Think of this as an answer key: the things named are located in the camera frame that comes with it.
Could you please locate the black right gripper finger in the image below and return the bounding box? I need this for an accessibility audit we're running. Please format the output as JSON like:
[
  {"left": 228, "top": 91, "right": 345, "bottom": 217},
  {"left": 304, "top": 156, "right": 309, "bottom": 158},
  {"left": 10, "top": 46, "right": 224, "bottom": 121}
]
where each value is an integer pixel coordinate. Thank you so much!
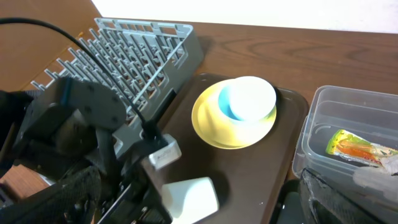
[{"left": 299, "top": 168, "right": 382, "bottom": 224}]

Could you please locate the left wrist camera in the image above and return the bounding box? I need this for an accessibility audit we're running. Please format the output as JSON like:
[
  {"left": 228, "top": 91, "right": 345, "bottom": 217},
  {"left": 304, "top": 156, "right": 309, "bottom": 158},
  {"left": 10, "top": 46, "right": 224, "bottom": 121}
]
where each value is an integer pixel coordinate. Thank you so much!
[{"left": 124, "top": 132, "right": 183, "bottom": 171}]

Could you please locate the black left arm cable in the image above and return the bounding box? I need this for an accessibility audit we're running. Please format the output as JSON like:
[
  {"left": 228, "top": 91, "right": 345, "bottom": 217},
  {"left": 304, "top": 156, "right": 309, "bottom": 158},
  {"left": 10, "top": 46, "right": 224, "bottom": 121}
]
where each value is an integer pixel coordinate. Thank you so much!
[{"left": 0, "top": 17, "right": 161, "bottom": 141}]

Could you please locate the light blue bowl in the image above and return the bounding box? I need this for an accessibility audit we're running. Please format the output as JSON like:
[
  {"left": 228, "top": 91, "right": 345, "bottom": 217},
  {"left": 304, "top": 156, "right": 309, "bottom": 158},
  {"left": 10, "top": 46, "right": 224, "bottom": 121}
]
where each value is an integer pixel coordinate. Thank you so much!
[{"left": 218, "top": 85, "right": 243, "bottom": 121}]

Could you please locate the clear plastic bin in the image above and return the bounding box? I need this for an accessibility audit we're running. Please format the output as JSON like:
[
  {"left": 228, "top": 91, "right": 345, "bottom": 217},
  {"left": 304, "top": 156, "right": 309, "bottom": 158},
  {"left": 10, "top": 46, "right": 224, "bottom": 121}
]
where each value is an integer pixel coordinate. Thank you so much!
[{"left": 291, "top": 85, "right": 398, "bottom": 224}]

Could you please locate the grey plastic dish rack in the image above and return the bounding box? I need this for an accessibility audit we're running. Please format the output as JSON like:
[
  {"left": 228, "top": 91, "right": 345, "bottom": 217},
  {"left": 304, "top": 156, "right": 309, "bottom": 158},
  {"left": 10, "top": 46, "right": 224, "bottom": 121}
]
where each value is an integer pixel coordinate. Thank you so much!
[{"left": 31, "top": 18, "right": 204, "bottom": 156}]

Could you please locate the white tissue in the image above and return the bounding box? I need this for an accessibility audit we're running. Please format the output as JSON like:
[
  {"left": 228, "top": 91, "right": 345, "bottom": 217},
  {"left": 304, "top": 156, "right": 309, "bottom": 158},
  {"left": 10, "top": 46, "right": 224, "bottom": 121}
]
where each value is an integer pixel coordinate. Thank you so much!
[{"left": 353, "top": 155, "right": 397, "bottom": 202}]

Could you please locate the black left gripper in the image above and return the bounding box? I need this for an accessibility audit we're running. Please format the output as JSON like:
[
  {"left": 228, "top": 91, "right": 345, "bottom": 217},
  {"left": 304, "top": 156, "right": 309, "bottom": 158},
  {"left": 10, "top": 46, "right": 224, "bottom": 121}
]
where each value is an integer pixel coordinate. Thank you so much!
[{"left": 1, "top": 127, "right": 172, "bottom": 224}]

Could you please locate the white cup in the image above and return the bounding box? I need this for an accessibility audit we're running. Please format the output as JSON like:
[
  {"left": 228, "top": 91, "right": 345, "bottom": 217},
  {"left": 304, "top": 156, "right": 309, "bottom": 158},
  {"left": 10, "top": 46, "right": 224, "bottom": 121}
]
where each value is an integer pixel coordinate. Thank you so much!
[{"left": 161, "top": 177, "right": 220, "bottom": 224}]

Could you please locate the yellow plate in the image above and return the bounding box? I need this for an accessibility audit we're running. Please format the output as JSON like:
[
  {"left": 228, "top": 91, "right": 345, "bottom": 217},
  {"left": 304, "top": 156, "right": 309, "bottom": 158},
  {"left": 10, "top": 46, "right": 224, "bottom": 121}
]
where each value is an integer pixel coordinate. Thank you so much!
[{"left": 192, "top": 76, "right": 277, "bottom": 149}]

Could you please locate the yellow green snack wrapper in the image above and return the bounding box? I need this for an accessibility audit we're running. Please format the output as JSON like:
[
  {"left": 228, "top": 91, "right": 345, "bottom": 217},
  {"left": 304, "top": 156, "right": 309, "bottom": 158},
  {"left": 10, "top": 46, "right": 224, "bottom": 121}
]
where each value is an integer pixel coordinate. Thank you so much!
[{"left": 326, "top": 129, "right": 397, "bottom": 167}]

